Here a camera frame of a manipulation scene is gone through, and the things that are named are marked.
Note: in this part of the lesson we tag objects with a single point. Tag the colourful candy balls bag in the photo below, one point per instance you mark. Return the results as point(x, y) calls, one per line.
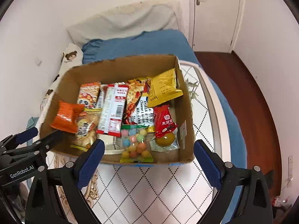
point(134, 144)

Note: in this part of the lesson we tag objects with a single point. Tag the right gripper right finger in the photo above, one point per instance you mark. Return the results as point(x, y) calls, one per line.
point(254, 204)

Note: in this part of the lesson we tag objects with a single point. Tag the bear print cloth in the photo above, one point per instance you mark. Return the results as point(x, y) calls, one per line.
point(72, 57)

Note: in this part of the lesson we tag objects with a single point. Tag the yellow instant noodle packet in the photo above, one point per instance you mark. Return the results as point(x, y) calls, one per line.
point(136, 110)

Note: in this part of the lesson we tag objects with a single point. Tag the white pillow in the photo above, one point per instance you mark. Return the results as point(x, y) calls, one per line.
point(129, 20)

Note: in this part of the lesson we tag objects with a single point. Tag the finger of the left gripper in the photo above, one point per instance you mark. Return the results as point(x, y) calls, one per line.
point(13, 141)
point(42, 145)

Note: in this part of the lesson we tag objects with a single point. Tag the white quilted bed cover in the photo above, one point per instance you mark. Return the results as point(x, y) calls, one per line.
point(208, 121)

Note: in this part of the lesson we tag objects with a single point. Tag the orange panda snack packet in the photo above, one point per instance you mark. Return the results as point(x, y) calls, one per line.
point(88, 94)

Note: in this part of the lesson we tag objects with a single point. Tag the white door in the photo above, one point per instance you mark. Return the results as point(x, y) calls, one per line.
point(215, 25)

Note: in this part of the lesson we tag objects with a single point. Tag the cardboard box with blue print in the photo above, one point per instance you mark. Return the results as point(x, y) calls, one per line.
point(120, 70)

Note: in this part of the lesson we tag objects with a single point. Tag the red white long snack packet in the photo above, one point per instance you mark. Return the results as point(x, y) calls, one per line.
point(112, 110)

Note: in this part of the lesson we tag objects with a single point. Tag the red small snack packet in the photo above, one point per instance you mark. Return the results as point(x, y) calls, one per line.
point(163, 121)

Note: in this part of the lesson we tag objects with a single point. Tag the clear packet with yellow ball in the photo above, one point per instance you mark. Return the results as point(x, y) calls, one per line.
point(166, 143)

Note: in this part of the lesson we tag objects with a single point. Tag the orange small snack packet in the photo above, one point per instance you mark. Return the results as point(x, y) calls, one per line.
point(66, 117)

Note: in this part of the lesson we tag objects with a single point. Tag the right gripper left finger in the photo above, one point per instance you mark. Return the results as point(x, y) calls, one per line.
point(44, 205)

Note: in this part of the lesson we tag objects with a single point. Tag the bag of round biscuits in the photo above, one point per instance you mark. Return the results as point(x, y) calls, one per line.
point(87, 123)

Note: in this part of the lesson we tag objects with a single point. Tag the yellow snack packet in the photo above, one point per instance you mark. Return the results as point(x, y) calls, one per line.
point(163, 88)

